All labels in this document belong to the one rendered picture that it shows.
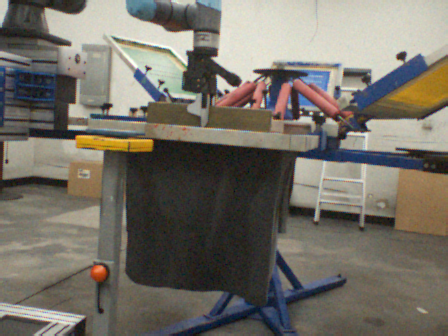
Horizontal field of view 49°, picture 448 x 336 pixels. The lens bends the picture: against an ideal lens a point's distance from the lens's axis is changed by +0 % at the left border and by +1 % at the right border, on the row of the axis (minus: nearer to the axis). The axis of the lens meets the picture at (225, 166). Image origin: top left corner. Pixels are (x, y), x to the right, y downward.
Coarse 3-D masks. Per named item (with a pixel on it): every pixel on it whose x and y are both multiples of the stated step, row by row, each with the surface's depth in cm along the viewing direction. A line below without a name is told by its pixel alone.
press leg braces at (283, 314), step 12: (276, 264) 259; (276, 276) 254; (288, 276) 287; (276, 288) 249; (288, 288) 296; (300, 288) 296; (228, 300) 250; (276, 300) 247; (216, 312) 245; (276, 324) 241; (288, 324) 237
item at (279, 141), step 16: (96, 128) 132; (112, 128) 130; (128, 128) 129; (144, 128) 128; (160, 128) 127; (176, 128) 126; (192, 128) 125; (208, 128) 124; (224, 144) 123; (240, 144) 122; (256, 144) 121; (272, 144) 120; (288, 144) 119; (304, 144) 118
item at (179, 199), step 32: (128, 160) 140; (160, 160) 137; (192, 160) 135; (224, 160) 133; (256, 160) 130; (128, 192) 141; (160, 192) 138; (192, 192) 136; (224, 192) 134; (256, 192) 132; (128, 224) 141; (160, 224) 140; (192, 224) 137; (224, 224) 136; (256, 224) 132; (128, 256) 142; (160, 256) 141; (192, 256) 138; (224, 256) 136; (256, 256) 133; (192, 288) 138; (224, 288) 137; (256, 288) 133
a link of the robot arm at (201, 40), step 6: (198, 36) 134; (204, 36) 133; (210, 36) 133; (216, 36) 134; (198, 42) 134; (204, 42) 133; (210, 42) 133; (216, 42) 134; (198, 48) 134; (204, 48) 134; (210, 48) 134; (216, 48) 135
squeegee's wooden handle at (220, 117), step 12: (156, 108) 140; (168, 108) 139; (180, 108) 138; (216, 108) 135; (228, 108) 135; (240, 108) 134; (156, 120) 140; (168, 120) 139; (180, 120) 138; (192, 120) 137; (216, 120) 136; (228, 120) 135; (240, 120) 134; (252, 120) 133; (264, 120) 132; (264, 132) 133
